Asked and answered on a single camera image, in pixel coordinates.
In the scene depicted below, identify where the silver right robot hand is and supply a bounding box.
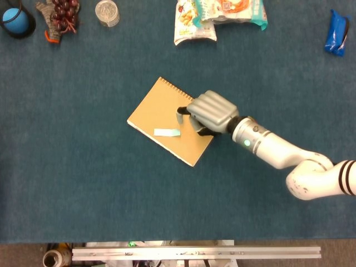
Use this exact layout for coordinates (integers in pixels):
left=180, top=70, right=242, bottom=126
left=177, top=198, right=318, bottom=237
left=176, top=90, right=240, bottom=137

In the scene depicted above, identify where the light green eraser strip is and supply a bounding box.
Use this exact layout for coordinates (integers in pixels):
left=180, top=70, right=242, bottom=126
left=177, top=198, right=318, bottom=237
left=153, top=128, right=181, bottom=138

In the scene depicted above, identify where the spiral bound notebook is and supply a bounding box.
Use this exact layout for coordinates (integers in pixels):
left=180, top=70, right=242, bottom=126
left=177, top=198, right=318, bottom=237
left=126, top=76, right=215, bottom=168

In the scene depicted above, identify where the white snack bag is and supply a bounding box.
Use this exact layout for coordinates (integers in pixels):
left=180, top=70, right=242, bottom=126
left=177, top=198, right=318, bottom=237
left=174, top=0, right=217, bottom=47

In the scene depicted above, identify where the teal snack bag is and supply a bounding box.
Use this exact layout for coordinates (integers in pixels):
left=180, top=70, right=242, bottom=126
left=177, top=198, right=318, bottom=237
left=192, top=0, right=269, bottom=32

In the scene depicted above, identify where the blue felt table cover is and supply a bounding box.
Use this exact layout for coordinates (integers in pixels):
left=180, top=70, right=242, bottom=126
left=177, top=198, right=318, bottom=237
left=0, top=0, right=356, bottom=245

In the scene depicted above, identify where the blue wrapped packet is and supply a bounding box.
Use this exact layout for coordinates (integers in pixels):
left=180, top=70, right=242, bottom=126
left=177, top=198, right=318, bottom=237
left=324, top=8, right=352, bottom=58

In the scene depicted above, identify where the clear round plastic container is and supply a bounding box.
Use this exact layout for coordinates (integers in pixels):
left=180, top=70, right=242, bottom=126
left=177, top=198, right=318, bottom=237
left=95, top=0, right=121, bottom=28

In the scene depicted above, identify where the dark red grape bunch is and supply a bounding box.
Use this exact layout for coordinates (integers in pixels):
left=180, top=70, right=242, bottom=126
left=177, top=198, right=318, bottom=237
left=51, top=0, right=80, bottom=35

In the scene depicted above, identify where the brown tape roll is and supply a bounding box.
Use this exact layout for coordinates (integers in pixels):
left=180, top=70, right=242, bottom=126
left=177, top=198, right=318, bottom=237
left=42, top=248, right=73, bottom=267

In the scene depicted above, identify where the blue ball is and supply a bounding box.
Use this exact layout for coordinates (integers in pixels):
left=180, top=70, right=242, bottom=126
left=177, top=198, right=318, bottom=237
left=2, top=8, right=29, bottom=35

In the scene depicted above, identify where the aluminium profile rail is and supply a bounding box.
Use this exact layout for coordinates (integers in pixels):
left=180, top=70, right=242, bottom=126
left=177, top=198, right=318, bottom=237
left=71, top=245, right=322, bottom=262

